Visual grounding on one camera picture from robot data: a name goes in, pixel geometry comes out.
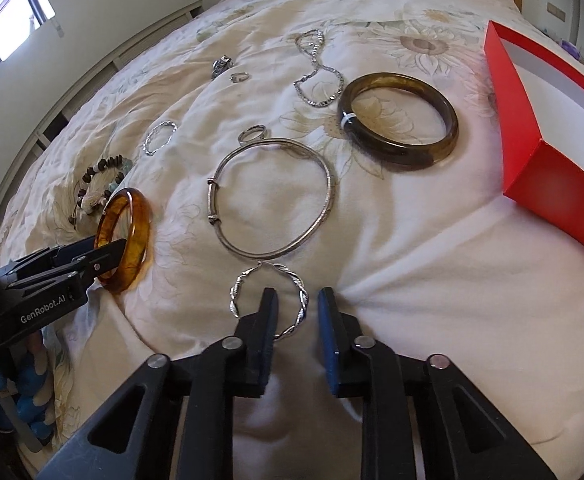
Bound dark olive jade bangle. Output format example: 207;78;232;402
337;72;460;171

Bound twisted silver bangle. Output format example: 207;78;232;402
229;260;309;341

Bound amber resin bangle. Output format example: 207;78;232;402
94;188;151;294

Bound dark beaded bracelet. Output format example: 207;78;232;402
67;155;135;230

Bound small twisted silver bracelet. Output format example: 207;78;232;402
141;119;179;157

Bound blue gloved left hand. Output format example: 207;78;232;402
0;334;56;456

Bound chunky silver ring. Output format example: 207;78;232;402
209;54;235;80

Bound low white wall cabinet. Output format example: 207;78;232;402
0;0;204;208

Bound red jewelry box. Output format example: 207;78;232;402
484;22;584;245

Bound silver chain necklace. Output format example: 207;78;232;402
293;28;346;110

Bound large thin silver bangle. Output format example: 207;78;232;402
207;138;336;260

